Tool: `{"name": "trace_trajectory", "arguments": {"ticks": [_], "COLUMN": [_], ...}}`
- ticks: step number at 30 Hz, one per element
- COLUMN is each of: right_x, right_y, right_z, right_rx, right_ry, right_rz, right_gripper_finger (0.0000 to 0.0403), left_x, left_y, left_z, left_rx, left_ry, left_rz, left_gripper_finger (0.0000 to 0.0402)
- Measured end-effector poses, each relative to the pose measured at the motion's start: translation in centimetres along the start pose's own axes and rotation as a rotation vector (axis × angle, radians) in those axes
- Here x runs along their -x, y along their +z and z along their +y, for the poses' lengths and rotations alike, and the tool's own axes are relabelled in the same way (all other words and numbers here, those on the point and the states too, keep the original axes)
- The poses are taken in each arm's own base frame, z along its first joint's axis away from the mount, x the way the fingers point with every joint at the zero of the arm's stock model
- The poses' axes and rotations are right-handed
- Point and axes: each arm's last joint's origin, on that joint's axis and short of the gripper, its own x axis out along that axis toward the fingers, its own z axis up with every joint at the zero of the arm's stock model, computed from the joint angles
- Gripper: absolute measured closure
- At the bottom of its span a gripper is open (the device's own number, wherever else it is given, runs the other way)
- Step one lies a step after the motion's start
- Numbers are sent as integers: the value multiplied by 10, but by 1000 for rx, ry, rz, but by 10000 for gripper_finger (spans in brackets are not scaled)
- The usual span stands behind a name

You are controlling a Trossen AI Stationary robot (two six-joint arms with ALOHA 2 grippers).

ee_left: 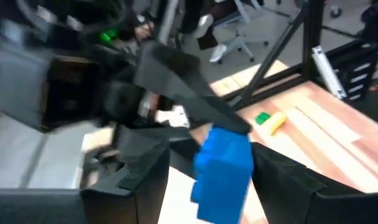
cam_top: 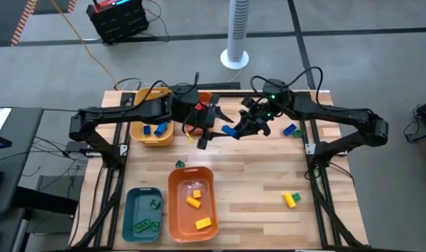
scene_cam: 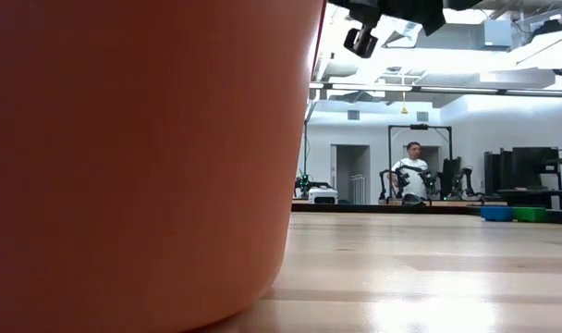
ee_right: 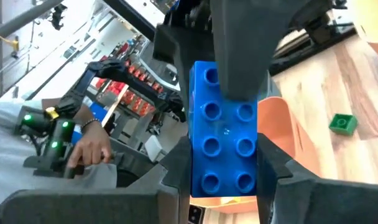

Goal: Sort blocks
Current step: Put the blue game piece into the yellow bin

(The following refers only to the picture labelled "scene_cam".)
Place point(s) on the black gantry frame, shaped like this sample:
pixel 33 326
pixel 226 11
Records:
pixel 390 148

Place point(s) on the orange plastic bin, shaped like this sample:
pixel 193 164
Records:
pixel 124 162

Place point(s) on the wall vent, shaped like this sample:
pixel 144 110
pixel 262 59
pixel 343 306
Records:
pixel 422 116
pixel 353 115

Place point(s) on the black desk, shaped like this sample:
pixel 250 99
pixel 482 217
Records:
pixel 535 196

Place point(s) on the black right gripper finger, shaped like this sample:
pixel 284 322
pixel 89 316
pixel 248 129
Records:
pixel 419 11
pixel 362 44

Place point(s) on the black pole stand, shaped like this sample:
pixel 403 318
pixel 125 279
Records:
pixel 305 148

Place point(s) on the black computer monitor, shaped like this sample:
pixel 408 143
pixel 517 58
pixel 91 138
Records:
pixel 535 166

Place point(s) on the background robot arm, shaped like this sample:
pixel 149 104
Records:
pixel 466 178
pixel 383 185

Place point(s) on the long green toy brick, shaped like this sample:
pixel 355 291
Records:
pixel 530 215

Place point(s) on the grey ventilation box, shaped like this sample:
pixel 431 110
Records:
pixel 498 33

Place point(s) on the blue block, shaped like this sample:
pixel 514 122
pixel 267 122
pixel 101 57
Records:
pixel 497 214

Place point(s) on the silver ceiling duct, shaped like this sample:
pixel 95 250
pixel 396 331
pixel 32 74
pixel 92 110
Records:
pixel 403 32

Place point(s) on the yellow hanging pendant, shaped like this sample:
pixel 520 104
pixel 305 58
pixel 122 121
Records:
pixel 404 110

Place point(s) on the black upright panel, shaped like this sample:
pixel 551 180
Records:
pixel 451 178

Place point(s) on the white box device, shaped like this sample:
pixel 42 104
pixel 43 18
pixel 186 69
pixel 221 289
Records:
pixel 323 196

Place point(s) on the person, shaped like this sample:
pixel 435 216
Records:
pixel 412 150

